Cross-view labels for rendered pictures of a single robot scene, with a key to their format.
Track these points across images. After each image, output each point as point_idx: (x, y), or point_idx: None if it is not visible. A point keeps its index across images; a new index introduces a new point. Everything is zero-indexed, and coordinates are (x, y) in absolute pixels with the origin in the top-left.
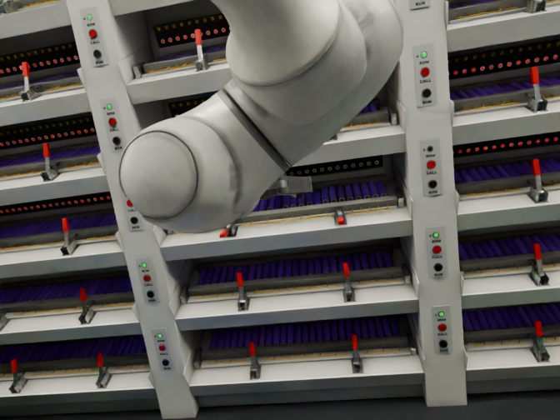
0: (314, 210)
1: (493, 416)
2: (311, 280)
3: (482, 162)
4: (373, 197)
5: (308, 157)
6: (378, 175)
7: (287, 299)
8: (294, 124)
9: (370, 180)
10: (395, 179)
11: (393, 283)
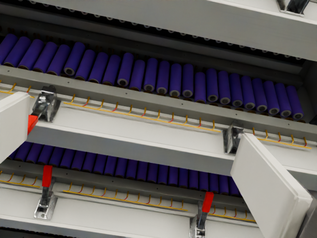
0: (196, 113)
1: None
2: (151, 193)
3: None
4: (283, 114)
5: (234, 29)
6: (292, 76)
7: (112, 213)
8: None
9: (279, 80)
10: (308, 88)
11: (255, 225)
